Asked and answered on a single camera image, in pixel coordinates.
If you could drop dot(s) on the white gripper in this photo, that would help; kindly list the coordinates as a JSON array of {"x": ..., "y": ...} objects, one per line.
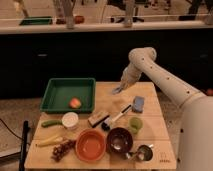
[{"x": 130, "y": 76}]

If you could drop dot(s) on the grey towel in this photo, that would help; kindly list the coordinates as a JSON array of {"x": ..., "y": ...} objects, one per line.
[{"x": 117, "y": 90}]

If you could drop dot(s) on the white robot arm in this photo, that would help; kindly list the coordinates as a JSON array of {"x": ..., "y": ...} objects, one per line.
[{"x": 195, "y": 151}]

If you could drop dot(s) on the purple bowl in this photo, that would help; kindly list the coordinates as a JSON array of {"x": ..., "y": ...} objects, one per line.
[{"x": 119, "y": 141}]

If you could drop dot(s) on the orange bowl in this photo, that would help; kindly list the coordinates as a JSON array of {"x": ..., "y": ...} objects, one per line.
[{"x": 90, "y": 145}]

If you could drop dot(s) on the blue sponge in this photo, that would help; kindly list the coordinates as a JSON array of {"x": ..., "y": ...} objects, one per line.
[{"x": 138, "y": 104}]

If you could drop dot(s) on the green cup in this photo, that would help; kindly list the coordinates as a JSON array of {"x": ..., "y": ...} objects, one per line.
[{"x": 135, "y": 124}]

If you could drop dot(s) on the black white dish brush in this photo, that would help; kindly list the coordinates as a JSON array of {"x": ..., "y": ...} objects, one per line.
[{"x": 110, "y": 120}]

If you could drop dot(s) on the wooden block eraser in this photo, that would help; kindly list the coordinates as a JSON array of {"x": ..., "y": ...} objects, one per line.
[{"x": 97, "y": 118}]

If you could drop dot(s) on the red orange apple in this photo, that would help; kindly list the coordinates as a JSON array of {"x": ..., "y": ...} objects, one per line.
[{"x": 75, "y": 103}]

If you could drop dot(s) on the green plastic tray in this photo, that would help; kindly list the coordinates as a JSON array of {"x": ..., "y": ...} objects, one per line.
[{"x": 60, "y": 91}]

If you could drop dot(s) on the white plastic cup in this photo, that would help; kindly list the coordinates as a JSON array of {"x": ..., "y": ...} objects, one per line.
[{"x": 70, "y": 120}]

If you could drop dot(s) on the silver measuring cup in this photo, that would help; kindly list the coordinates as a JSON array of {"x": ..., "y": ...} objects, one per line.
[{"x": 143, "y": 153}]

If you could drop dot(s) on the green cucumber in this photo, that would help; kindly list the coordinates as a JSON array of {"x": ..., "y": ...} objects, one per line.
[{"x": 50, "y": 123}]

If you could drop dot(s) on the dark grape bunch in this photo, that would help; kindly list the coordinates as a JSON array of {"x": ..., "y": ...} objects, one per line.
[{"x": 60, "y": 151}]

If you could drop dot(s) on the yellow banana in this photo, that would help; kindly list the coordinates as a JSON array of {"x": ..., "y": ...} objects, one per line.
[{"x": 50, "y": 141}]

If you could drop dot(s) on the distant green tray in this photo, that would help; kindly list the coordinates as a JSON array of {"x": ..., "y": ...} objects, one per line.
[{"x": 43, "y": 20}]

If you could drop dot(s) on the black stand pole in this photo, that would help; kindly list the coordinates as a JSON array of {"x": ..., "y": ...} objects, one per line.
[{"x": 23, "y": 151}]

